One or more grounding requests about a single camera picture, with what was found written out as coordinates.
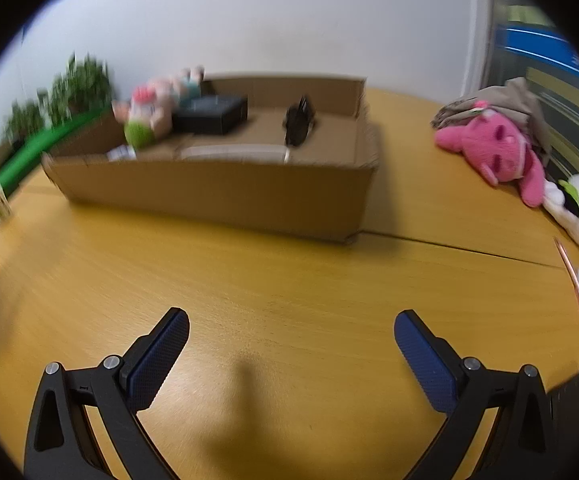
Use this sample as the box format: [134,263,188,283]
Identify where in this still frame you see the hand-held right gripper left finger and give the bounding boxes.
[23,307,191,480]

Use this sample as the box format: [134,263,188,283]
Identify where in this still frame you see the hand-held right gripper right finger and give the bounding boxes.
[393,310,556,480]

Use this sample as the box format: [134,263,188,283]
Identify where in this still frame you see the brown cardboard box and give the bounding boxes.
[40,76,381,245]

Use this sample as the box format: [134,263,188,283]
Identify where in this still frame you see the silver white folding phone stand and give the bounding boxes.
[179,144,290,163]

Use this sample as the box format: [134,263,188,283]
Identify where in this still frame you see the dark flat object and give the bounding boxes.
[547,367,579,441]

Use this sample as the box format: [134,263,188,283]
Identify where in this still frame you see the rose gold pen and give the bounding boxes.
[553,237,579,328]

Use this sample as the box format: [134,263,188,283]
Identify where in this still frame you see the pink plush toy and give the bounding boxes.
[434,101,547,208]

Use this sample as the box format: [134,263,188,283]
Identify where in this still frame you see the green ledge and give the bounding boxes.
[0,110,115,226]

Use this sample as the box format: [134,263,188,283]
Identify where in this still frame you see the black rectangular box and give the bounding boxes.
[172,94,249,136]

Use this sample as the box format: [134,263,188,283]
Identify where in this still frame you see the pig plush toy green hat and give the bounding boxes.
[112,66,206,151]

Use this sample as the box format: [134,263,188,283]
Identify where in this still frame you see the small black device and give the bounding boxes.
[282,94,319,148]

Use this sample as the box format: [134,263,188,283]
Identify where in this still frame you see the small green potted plant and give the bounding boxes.
[4,100,47,143]

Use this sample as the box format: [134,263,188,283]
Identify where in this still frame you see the beige cloth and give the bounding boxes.
[430,77,553,161]

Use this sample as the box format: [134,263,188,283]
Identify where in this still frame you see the large green potted plant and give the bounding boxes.
[49,52,115,126]

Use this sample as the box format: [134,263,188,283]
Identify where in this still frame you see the blue sign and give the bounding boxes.
[502,25,579,78]

